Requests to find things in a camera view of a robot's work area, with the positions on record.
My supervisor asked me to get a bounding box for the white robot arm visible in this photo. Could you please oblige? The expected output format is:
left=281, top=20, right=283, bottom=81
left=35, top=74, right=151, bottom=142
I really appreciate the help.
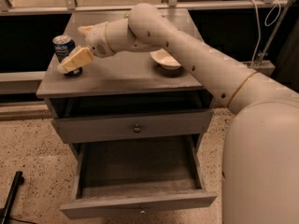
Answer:
left=58, top=4, right=299, bottom=224

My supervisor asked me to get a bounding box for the grey wooden drawer cabinet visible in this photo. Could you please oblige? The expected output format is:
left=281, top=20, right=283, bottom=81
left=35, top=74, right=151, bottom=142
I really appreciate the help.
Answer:
left=36, top=8, right=227, bottom=158

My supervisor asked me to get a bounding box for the blue pepsi can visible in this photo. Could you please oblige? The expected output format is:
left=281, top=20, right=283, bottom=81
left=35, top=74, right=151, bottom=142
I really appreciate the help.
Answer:
left=52, top=35, right=76, bottom=63

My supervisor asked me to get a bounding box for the metal railing frame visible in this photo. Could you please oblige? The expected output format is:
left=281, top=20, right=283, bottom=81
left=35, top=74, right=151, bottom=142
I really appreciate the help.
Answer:
left=0, top=0, right=299, bottom=17

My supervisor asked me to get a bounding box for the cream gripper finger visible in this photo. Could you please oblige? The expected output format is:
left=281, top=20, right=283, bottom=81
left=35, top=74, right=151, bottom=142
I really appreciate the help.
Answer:
left=57, top=46, right=94, bottom=74
left=78, top=25, right=93, bottom=36

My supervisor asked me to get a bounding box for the white cable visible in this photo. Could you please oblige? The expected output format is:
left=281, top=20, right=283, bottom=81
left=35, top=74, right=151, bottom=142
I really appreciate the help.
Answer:
left=248, top=0, right=282, bottom=67

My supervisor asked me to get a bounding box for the round drawer knob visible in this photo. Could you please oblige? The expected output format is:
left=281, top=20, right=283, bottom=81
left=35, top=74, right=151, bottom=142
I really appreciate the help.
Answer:
left=134, top=125, right=141, bottom=133

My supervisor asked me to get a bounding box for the black bar on floor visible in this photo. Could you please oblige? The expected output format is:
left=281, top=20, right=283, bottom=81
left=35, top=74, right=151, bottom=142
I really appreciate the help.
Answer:
left=0, top=171, right=24, bottom=224

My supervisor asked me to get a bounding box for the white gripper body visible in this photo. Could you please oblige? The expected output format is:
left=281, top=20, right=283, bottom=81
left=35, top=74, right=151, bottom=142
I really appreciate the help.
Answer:
left=85, top=21, right=115, bottom=58

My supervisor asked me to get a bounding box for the closed grey drawer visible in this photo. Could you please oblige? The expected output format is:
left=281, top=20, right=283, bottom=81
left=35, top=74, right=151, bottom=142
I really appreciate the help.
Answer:
left=52, top=110, right=212, bottom=144

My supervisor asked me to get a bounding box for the green chip bag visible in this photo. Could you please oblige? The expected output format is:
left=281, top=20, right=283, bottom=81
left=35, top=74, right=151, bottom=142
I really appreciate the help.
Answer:
left=123, top=11, right=130, bottom=19

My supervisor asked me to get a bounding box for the open grey drawer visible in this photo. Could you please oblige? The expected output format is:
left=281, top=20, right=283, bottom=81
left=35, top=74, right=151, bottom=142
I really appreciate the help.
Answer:
left=61, top=135, right=217, bottom=219

